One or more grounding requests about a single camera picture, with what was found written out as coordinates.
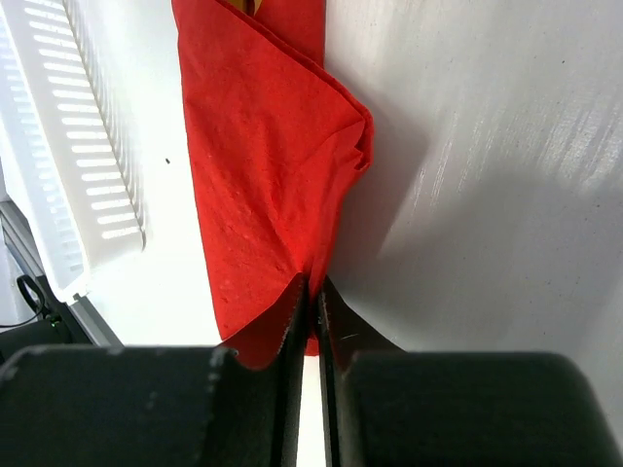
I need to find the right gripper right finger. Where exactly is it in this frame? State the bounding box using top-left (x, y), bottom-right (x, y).
top-left (315, 278), bottom-right (401, 467)

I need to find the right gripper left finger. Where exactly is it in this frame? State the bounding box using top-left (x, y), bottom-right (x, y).
top-left (208, 274), bottom-right (308, 466)

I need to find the red paper napkin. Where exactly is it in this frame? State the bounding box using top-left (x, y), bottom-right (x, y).
top-left (172, 1), bottom-right (374, 340)

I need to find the orange plastic spoon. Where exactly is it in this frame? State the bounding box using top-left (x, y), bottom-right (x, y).
top-left (228, 0), bottom-right (262, 16)

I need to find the small white utensil tray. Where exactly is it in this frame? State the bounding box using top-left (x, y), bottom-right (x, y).
top-left (1, 1), bottom-right (144, 304)

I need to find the aluminium front rail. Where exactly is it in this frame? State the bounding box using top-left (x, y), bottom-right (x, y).
top-left (0, 198), bottom-right (123, 347)

